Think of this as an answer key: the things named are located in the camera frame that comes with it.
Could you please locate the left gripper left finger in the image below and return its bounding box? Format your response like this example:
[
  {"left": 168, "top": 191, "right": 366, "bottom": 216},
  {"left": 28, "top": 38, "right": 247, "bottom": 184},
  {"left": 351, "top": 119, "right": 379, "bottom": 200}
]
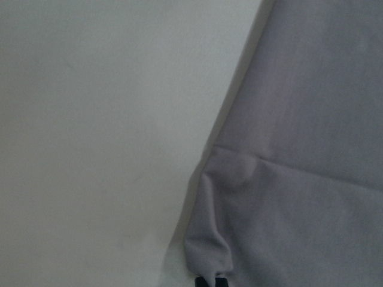
[{"left": 194, "top": 276, "right": 208, "bottom": 287}]

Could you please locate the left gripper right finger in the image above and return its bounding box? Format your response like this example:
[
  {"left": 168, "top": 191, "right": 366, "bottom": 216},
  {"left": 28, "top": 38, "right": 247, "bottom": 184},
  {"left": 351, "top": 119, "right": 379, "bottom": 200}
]
[{"left": 215, "top": 277, "right": 229, "bottom": 287}]

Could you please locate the dark brown t-shirt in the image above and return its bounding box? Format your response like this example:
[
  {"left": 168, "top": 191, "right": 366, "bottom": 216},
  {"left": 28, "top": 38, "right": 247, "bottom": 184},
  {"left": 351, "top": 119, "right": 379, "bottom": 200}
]
[{"left": 185, "top": 1, "right": 382, "bottom": 286}]

